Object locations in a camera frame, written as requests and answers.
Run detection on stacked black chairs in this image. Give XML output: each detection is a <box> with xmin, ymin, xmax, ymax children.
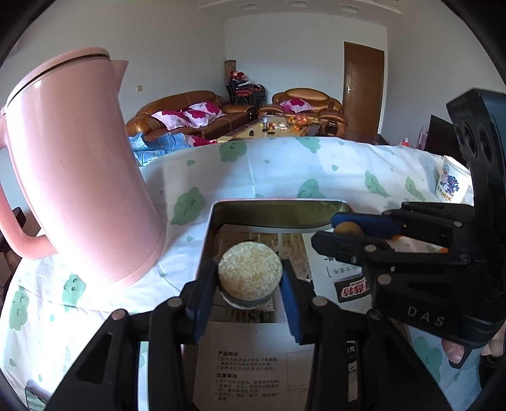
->
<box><xmin>225</xmin><ymin>81</ymin><xmax>267</xmax><ymax>107</ymax></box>

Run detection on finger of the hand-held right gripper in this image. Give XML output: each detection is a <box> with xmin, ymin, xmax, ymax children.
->
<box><xmin>331</xmin><ymin>201</ymin><xmax>476</xmax><ymax>254</ymax></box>
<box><xmin>312</xmin><ymin>230</ymin><xmax>472</xmax><ymax>286</ymax></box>

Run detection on brown leather armchair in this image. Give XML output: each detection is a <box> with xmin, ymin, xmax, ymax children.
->
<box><xmin>259</xmin><ymin>88</ymin><xmax>349</xmax><ymax>138</ymax></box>

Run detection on person's right hand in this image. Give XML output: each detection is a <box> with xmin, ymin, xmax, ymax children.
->
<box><xmin>442</xmin><ymin>328</ymin><xmax>506</xmax><ymax>366</ymax></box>

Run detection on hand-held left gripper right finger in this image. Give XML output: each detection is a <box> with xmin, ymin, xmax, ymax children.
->
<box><xmin>279</xmin><ymin>259</ymin><xmax>455</xmax><ymax>411</ymax></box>

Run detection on red pillow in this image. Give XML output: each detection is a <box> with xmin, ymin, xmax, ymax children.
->
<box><xmin>186</xmin><ymin>134</ymin><xmax>218</xmax><ymax>147</ymax></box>

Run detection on pink electric kettle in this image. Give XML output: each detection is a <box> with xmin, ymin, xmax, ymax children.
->
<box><xmin>0</xmin><ymin>47</ymin><xmax>167</xmax><ymax>289</ymax></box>

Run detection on white green-printed tablecloth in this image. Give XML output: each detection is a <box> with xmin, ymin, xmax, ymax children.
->
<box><xmin>0</xmin><ymin>136</ymin><xmax>506</xmax><ymax>411</ymax></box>

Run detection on black television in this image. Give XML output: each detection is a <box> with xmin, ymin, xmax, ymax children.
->
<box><xmin>427</xmin><ymin>114</ymin><xmax>471</xmax><ymax>163</ymax></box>

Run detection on white printed mug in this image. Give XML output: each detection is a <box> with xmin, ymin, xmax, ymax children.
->
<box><xmin>435</xmin><ymin>155</ymin><xmax>473</xmax><ymax>204</ymax></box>

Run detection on small yellow fruit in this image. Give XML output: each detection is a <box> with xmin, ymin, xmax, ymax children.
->
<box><xmin>333</xmin><ymin>222</ymin><xmax>364</xmax><ymax>238</ymax></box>

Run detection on white leaflet with red label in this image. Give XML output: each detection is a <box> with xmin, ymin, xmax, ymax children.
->
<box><xmin>302</xmin><ymin>231</ymin><xmax>380</xmax><ymax>315</ymax></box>

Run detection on pink metal tin box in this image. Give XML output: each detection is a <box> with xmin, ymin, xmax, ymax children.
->
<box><xmin>192</xmin><ymin>199</ymin><xmax>370</xmax><ymax>411</ymax></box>

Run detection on blue plaid cloth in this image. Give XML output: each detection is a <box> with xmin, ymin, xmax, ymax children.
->
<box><xmin>128</xmin><ymin>132</ymin><xmax>194</xmax><ymax>167</ymax></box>

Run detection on wooden coffee table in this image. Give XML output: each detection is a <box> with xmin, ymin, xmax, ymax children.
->
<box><xmin>215</xmin><ymin>114</ymin><xmax>323</xmax><ymax>143</ymax></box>

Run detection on pink flowered pillow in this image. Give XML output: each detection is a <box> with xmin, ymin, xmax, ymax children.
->
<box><xmin>280</xmin><ymin>99</ymin><xmax>313</xmax><ymax>113</ymax></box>
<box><xmin>186</xmin><ymin>102</ymin><xmax>226</xmax><ymax>127</ymax></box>
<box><xmin>152</xmin><ymin>110</ymin><xmax>194</xmax><ymax>129</ymax></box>

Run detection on brown wooden door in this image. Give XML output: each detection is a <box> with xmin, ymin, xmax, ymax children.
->
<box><xmin>342</xmin><ymin>41</ymin><xmax>385</xmax><ymax>139</ymax></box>

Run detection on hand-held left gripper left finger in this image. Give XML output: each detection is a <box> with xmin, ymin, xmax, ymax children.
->
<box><xmin>47</xmin><ymin>259</ymin><xmax>220</xmax><ymax>411</ymax></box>

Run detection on white text leaflet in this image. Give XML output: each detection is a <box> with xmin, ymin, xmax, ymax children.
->
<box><xmin>193</xmin><ymin>321</ymin><xmax>317</xmax><ymax>411</ymax></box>

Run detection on brown leather sofa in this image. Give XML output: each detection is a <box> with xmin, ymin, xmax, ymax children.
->
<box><xmin>126</xmin><ymin>90</ymin><xmax>257</xmax><ymax>145</ymax></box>

